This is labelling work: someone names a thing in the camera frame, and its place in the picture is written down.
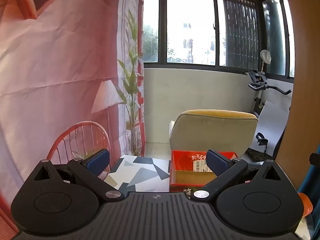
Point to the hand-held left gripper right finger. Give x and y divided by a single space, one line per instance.
218 165

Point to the dark framed window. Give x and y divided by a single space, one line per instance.
162 30

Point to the orange object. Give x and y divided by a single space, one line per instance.
306 205

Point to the white mannequin head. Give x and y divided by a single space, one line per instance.
266 56

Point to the black exercise bike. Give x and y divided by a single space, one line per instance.
257 85

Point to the beige upholstered chair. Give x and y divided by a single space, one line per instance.
212 132

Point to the teal fabric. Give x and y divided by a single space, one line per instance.
311 182

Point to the red strawberry print box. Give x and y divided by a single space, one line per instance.
182 158

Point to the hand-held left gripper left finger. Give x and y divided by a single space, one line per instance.
98 162

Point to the brown wooden panel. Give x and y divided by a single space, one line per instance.
305 80

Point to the white board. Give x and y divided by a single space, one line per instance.
272 120

